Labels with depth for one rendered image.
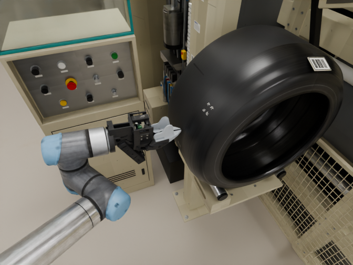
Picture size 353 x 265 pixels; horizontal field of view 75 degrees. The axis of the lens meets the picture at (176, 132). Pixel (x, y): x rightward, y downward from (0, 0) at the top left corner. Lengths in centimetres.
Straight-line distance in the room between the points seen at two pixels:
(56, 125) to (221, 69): 96
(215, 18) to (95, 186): 65
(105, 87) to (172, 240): 115
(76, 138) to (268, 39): 56
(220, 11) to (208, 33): 8
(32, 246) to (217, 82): 54
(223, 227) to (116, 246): 78
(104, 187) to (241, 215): 147
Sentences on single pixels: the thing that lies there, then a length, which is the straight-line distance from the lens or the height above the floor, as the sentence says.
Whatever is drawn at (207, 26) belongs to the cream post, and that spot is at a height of 140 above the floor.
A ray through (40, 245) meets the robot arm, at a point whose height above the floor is 125.
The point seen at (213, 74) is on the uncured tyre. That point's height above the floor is 138.
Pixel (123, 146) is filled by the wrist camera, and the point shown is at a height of 124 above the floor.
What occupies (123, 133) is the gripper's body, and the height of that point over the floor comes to 129.
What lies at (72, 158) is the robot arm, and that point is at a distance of 62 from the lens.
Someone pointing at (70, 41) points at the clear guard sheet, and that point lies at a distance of 115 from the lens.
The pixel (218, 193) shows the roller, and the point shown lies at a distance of 93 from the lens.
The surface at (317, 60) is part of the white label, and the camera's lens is 69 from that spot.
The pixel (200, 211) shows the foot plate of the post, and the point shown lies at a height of 1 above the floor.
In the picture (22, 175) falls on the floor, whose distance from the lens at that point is 246.
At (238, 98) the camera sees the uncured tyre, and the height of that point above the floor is 137.
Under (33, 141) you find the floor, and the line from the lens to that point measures 271.
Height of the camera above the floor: 172
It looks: 46 degrees down
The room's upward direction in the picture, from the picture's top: straight up
